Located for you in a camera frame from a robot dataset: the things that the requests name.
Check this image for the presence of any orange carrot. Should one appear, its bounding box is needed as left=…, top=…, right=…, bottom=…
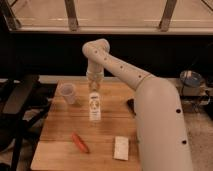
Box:
left=71, top=133, right=89, bottom=153

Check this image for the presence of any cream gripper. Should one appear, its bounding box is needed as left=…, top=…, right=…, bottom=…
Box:
left=86, top=72, right=103, bottom=91

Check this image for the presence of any clear plastic cup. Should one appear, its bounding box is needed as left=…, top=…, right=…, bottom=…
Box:
left=59, top=83, right=76, bottom=105

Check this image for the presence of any white labelled bottle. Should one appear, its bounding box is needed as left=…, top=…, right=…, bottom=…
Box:
left=89, top=92, right=101, bottom=121

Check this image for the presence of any metal bowl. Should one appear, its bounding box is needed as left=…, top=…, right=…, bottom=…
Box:
left=180, top=70, right=203, bottom=88

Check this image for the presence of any black remote control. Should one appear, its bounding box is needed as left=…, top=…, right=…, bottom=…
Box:
left=127, top=99, right=136, bottom=115

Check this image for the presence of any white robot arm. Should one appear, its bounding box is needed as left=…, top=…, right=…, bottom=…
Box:
left=82, top=39, right=193, bottom=171

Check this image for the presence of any black chair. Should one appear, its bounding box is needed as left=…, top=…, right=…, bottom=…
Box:
left=0, top=75, right=50, bottom=171

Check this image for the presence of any white sponge block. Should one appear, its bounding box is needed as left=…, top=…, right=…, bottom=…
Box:
left=113, top=136, right=129, bottom=161

